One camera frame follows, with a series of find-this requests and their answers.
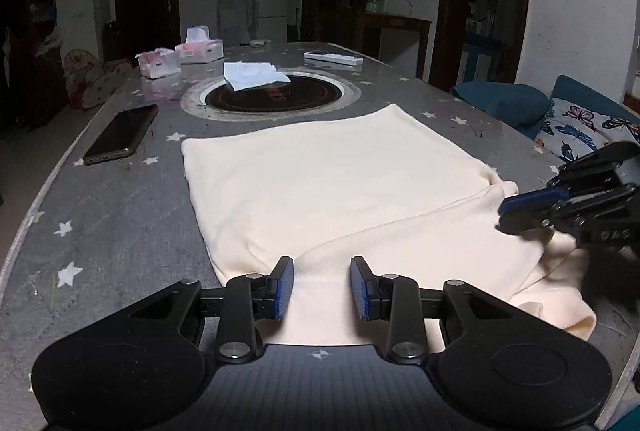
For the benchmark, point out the blue cabinet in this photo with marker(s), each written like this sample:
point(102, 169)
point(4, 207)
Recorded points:
point(480, 61)

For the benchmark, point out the tall white tissue box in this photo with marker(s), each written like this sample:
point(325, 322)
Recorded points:
point(200, 50)

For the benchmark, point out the grey star-print table cover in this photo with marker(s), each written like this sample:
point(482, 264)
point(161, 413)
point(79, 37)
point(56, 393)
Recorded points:
point(125, 221)

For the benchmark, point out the low white tissue box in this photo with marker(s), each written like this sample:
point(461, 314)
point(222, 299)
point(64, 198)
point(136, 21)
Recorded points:
point(160, 63)

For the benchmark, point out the wooden arched display cabinet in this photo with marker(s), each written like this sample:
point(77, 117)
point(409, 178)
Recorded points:
point(30, 36)

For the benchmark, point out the round built-in hotplate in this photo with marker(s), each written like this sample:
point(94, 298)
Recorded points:
point(300, 98)

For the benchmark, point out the cream garment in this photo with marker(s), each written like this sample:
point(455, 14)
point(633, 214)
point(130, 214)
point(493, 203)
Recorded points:
point(325, 171)

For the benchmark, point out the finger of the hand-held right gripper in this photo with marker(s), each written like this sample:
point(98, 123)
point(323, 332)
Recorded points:
point(535, 201)
point(590, 166)

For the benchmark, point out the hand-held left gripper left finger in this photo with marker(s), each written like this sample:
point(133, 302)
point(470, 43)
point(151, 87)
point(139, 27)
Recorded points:
point(284, 286)

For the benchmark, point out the white remote control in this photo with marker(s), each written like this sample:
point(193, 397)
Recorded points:
point(332, 57)

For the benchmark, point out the small clear plastic box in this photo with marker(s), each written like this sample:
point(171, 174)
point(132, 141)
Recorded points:
point(259, 43)

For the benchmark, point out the white crumpled tissue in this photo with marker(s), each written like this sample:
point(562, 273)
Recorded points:
point(250, 73)

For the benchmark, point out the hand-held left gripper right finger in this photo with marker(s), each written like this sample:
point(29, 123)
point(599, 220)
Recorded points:
point(361, 288)

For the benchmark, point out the butterfly print cushion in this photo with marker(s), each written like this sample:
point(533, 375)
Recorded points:
point(575, 126)

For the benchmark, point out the dark wooden side desk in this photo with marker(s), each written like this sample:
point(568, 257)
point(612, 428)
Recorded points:
point(395, 21)

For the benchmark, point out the blue cushion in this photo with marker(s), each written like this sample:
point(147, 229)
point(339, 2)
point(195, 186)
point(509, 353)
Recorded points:
point(505, 103)

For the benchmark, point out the black smartphone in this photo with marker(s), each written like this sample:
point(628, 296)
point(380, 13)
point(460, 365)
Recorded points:
point(120, 133)

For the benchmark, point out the glass jar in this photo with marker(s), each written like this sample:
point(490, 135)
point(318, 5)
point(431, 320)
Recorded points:
point(376, 3)

